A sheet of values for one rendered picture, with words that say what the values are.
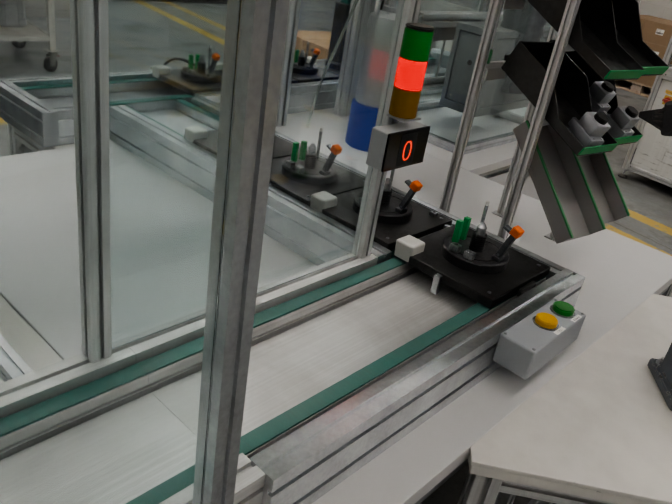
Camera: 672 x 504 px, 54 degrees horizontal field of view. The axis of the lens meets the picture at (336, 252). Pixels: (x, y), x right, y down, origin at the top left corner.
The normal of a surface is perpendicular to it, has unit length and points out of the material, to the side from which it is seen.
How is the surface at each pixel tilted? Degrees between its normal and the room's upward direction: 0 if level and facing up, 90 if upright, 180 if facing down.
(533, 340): 0
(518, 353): 90
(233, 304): 90
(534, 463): 0
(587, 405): 0
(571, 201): 45
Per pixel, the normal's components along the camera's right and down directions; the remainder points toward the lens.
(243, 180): 0.72, 0.42
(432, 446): 0.15, -0.88
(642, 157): -0.78, 0.18
